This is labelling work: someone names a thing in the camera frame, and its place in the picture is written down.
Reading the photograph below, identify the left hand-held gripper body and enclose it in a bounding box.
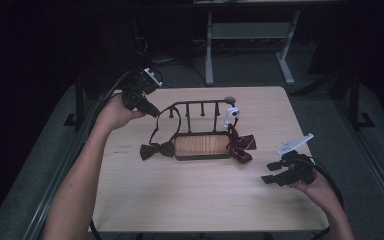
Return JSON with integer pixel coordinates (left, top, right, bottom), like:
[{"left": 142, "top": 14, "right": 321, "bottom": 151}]
[{"left": 120, "top": 67, "right": 164, "bottom": 111}]

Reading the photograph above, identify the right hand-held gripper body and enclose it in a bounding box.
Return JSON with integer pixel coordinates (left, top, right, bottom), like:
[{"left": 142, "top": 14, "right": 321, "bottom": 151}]
[{"left": 277, "top": 133, "right": 316, "bottom": 187}]

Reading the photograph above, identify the dark brown bow tie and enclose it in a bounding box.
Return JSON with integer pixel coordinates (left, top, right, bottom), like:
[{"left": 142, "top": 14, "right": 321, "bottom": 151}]
[{"left": 139, "top": 104, "right": 183, "bottom": 162}]

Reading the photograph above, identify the black rack with wooden base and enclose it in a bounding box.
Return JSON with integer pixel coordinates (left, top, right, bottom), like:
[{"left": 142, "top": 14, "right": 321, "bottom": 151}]
[{"left": 169, "top": 96, "right": 238, "bottom": 162}]

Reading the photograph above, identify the person's left hand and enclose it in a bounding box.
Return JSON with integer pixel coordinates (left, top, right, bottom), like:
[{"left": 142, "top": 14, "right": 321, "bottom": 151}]
[{"left": 96, "top": 94, "right": 146, "bottom": 133}]

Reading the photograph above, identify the person's right hand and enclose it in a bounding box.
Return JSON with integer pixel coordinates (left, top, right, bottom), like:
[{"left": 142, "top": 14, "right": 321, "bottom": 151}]
[{"left": 291, "top": 173, "right": 339, "bottom": 209}]

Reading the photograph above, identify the red striped bow tie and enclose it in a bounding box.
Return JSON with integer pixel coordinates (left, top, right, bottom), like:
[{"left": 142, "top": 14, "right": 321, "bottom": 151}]
[{"left": 226, "top": 123, "right": 258, "bottom": 164}]

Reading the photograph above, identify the dark metal stand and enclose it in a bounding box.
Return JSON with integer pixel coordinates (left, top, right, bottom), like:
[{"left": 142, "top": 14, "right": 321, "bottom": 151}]
[
  {"left": 345, "top": 71, "right": 377, "bottom": 130},
  {"left": 63, "top": 74, "right": 85, "bottom": 128}
]

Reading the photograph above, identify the white plastic clip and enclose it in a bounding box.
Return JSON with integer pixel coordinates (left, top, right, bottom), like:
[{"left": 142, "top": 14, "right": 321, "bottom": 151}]
[{"left": 223, "top": 106, "right": 242, "bottom": 129}]

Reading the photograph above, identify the floor cable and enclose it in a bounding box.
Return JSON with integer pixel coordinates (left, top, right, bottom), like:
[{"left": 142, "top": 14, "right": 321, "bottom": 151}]
[{"left": 151, "top": 58, "right": 208, "bottom": 88}]

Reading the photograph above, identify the aluminium floor rail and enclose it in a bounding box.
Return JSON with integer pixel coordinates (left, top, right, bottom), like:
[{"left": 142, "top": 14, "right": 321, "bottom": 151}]
[
  {"left": 333, "top": 98, "right": 384, "bottom": 219},
  {"left": 21, "top": 99, "right": 98, "bottom": 240}
]

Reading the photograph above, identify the grey metal desk frame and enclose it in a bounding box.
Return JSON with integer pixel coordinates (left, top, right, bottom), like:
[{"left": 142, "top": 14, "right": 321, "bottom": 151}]
[{"left": 204, "top": 9, "right": 301, "bottom": 86}]

